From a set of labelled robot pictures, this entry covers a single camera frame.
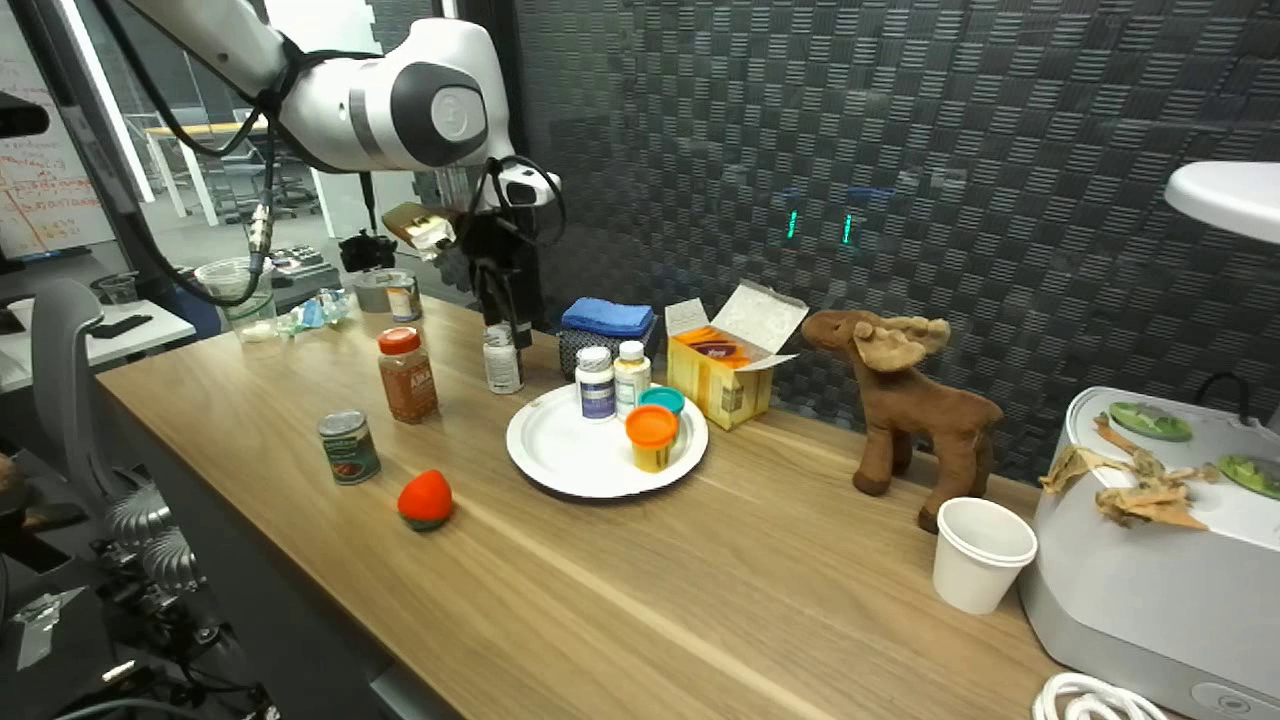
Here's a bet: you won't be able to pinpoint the open yellow cardboard box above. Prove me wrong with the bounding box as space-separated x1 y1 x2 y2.
659 281 813 432

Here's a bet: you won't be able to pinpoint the small white yellow-label bottle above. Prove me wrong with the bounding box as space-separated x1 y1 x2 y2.
612 338 654 412

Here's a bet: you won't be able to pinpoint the black arm cable with connector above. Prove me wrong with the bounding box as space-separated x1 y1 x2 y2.
76 0 325 318

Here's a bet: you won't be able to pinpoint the white side desk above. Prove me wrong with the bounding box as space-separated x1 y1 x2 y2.
0 291 205 395

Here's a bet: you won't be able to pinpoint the small clear jar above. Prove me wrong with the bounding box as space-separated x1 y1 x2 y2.
353 266 426 329

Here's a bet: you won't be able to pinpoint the blue sponge cloth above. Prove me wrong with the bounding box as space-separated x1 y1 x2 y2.
554 291 659 342

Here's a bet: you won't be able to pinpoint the grey and black machinery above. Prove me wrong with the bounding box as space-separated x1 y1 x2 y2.
0 477 282 720

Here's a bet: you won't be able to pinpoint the green-label tin can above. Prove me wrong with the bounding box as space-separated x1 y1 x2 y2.
317 405 385 487

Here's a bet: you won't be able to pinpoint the black clamp stand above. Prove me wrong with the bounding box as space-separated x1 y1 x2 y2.
334 165 401 278

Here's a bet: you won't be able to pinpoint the red toy tomato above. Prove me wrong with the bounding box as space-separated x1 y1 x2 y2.
390 465 460 537

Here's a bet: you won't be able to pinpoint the white paper cup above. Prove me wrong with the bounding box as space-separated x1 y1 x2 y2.
928 491 1039 622

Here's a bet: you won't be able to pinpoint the clear plastic bottle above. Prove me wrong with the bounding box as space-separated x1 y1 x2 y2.
234 291 361 344

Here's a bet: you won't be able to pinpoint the white round plate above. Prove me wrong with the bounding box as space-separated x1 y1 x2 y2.
502 380 712 505

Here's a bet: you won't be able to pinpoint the white coiled cable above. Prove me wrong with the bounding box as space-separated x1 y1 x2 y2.
1033 670 1184 720

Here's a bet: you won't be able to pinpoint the translucent plastic container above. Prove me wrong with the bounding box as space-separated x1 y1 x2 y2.
196 254 279 331

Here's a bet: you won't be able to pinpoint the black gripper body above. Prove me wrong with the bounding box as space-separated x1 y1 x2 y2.
453 203 542 273

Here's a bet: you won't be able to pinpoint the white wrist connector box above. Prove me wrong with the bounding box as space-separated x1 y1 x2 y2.
491 158 562 218

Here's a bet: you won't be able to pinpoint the dried brown leaves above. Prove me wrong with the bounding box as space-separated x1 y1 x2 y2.
1034 412 1217 532

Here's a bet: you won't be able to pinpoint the white blue-label pill bottle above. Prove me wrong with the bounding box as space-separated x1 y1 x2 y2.
570 344 618 426

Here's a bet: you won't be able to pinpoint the green round pod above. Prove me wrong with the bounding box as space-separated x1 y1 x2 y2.
1103 395 1195 446
1213 453 1280 505

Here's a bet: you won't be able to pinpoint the grey office chair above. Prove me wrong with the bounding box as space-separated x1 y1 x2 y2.
23 278 110 511

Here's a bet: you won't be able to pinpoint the spice jar with orange lid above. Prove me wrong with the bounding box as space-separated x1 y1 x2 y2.
373 326 445 430

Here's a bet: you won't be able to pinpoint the white and grey appliance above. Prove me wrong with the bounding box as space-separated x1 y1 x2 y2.
1016 380 1280 720

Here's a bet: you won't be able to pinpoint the brown plush moose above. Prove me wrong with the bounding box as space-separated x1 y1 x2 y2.
794 307 1006 537

